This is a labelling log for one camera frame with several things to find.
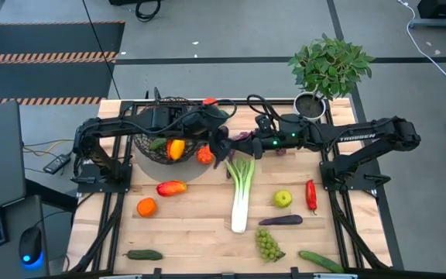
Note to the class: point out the long light green cucumber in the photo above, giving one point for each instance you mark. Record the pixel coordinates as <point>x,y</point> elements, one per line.
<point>320,261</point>

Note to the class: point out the purple eggplant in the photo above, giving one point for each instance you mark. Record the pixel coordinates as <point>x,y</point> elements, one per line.
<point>283,220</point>

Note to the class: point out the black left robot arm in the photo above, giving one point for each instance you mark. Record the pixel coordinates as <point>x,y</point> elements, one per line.
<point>122,124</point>

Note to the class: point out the dark grey desk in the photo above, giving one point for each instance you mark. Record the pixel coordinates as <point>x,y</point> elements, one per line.
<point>14,217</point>

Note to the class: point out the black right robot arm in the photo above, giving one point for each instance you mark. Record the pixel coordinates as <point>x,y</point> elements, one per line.
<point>362,136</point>

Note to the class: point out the white plant pot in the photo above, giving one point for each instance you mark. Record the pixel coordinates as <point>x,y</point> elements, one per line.
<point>308,106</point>

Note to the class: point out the round grey mat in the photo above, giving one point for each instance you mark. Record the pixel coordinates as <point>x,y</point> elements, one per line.
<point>169,174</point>

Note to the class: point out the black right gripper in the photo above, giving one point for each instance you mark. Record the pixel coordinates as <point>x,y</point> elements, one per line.
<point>263,145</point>

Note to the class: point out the green apple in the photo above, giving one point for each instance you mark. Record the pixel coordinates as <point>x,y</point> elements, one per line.
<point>282,198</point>

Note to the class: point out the red chili pepper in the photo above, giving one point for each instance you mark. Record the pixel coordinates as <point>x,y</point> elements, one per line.
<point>311,195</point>

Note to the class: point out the dark green cucumber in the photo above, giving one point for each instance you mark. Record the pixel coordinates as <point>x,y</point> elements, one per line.
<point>143,255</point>

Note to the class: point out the green leafy plant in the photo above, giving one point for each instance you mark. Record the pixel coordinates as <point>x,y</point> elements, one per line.
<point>329,66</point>

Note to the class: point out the small green cucumber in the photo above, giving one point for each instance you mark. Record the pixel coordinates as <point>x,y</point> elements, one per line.
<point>157,144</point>

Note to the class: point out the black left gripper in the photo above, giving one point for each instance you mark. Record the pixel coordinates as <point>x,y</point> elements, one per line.
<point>203,122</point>

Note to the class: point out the green grape bunch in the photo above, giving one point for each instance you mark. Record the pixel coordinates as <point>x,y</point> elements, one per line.
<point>267,244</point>

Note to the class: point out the red yellow mango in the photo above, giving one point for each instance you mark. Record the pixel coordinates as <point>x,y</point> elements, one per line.
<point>170,188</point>

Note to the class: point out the black power adapter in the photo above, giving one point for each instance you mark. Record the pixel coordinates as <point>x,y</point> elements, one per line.
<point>57,164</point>

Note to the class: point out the long yellow mango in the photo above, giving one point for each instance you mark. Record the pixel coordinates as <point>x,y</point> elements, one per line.
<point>177,150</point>

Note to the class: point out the orange fruit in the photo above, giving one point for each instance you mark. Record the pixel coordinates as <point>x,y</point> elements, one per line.
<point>146,207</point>

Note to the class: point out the black computer mouse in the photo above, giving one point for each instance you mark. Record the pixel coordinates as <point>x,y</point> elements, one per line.
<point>30,246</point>

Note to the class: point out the black hazard-striped floor mat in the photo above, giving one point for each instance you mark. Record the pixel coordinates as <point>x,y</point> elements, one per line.
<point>45,77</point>

